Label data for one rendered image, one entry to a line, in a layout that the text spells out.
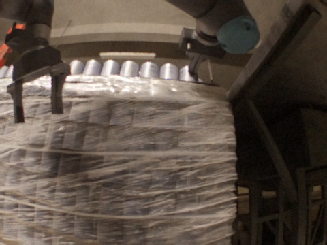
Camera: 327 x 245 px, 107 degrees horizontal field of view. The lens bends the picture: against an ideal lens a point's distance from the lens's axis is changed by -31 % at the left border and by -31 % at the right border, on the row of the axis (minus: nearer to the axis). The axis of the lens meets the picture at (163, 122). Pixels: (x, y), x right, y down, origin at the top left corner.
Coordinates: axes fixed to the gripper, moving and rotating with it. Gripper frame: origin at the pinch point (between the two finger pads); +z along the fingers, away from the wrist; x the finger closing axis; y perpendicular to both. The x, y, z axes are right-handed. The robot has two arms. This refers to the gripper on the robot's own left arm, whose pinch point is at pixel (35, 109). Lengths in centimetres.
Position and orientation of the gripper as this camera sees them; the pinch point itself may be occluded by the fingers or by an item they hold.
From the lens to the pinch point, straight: 43.5
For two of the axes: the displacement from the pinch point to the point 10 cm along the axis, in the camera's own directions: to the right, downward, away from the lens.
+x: -9.9, 1.4, 0.6
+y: 0.6, -0.2, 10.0
